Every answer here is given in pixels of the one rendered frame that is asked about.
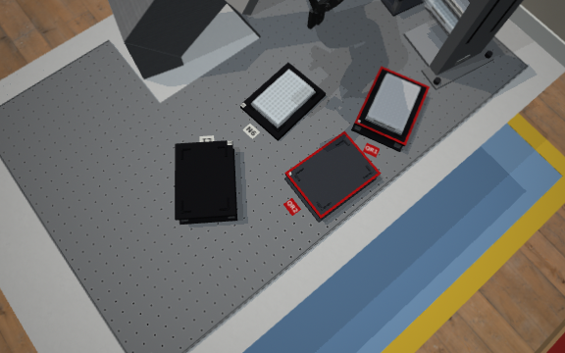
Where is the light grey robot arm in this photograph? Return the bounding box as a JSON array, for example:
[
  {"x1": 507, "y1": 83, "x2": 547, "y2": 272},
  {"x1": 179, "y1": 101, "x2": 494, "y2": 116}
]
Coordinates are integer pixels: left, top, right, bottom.
[{"x1": 225, "y1": 0, "x2": 259, "y2": 16}]

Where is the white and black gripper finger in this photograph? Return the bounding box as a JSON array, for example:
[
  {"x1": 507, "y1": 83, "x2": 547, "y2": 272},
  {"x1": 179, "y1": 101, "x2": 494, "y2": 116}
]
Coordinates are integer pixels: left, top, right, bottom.
[{"x1": 307, "y1": 0, "x2": 343, "y2": 29}]

